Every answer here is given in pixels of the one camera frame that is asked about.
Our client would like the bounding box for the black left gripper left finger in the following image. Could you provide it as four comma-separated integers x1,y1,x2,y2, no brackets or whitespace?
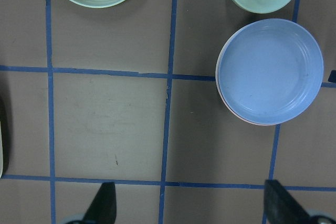
83,182,116,224

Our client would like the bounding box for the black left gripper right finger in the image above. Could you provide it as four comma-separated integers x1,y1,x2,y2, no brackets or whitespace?
264,179,335,224

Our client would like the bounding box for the pink plate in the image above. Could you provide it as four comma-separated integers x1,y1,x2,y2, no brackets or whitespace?
215,61,274,126

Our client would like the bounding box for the blue plate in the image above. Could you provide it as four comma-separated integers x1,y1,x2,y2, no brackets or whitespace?
217,18,324,125

